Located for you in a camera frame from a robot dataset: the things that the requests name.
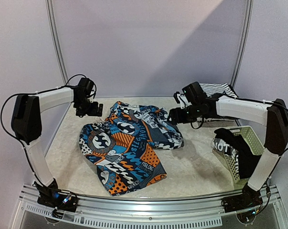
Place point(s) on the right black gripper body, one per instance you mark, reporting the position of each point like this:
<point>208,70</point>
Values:
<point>175,115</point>

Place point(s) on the black folded shirt with buttons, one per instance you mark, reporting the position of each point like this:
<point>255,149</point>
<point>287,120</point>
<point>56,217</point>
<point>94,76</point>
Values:
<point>212,99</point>

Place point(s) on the white perforated laundry basket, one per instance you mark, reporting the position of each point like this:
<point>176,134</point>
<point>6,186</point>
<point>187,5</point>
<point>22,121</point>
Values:
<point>254,143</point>

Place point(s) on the colourful graphic print garment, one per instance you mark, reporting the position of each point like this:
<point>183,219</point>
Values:
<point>123,146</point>

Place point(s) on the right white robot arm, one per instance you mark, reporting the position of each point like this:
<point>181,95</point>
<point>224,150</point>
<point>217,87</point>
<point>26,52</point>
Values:
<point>269,120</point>

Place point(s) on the black white lettered garment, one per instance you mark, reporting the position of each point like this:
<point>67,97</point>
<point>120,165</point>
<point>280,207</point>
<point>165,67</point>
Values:
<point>236,148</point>

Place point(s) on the aluminium frame post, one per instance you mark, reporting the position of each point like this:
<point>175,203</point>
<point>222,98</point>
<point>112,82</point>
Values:
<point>56,42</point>
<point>243,41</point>

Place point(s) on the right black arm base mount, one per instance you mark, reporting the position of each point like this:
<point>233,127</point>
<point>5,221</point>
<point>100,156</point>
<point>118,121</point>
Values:
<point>247,199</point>

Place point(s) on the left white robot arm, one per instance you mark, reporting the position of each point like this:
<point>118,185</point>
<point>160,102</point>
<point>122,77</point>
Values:
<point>26,121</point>

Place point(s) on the black white striped shirt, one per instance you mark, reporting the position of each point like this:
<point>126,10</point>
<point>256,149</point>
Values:
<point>214,89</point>

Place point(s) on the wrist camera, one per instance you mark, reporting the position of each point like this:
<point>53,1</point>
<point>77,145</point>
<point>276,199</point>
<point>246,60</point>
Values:
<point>192,94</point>
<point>88,86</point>

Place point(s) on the right aluminium frame post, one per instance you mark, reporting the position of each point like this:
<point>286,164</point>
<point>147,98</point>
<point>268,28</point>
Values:
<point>243,41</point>

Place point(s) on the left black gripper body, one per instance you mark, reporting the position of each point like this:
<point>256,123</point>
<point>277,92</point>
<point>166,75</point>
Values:
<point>86,108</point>

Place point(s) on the aluminium front rail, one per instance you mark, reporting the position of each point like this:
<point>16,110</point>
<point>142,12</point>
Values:
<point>203,212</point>

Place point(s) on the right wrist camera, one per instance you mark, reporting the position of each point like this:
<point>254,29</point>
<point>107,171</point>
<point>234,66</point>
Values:
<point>192,94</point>

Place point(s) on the left aluminium frame post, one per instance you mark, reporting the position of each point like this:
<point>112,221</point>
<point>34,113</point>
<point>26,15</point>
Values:
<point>56,42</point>

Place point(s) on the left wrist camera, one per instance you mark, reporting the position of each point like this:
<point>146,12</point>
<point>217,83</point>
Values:
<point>88,86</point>

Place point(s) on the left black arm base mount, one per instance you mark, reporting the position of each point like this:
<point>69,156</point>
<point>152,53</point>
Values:
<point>55,198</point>

